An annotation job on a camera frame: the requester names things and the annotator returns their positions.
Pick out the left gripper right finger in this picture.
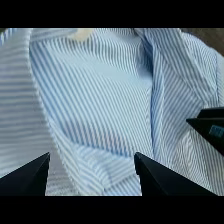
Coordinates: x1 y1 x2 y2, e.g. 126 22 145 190
133 151 218 197

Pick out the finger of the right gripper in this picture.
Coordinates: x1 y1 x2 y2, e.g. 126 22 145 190
197 107 224 119
185 117 224 156

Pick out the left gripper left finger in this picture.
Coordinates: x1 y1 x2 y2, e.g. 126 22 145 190
0 152 51 197

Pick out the blue white striped shirt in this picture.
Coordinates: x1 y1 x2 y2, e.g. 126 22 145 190
0 28 224 197

